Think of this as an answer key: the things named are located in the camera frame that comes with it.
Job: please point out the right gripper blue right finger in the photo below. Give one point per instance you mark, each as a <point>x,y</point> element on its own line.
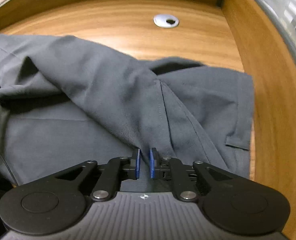
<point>159,166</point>

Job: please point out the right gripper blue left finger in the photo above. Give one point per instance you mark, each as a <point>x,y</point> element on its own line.
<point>131,167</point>

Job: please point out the grey trousers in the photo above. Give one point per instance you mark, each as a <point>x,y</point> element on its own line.
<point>65,100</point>

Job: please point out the silver desk cable grommet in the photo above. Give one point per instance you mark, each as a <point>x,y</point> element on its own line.
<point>165,21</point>

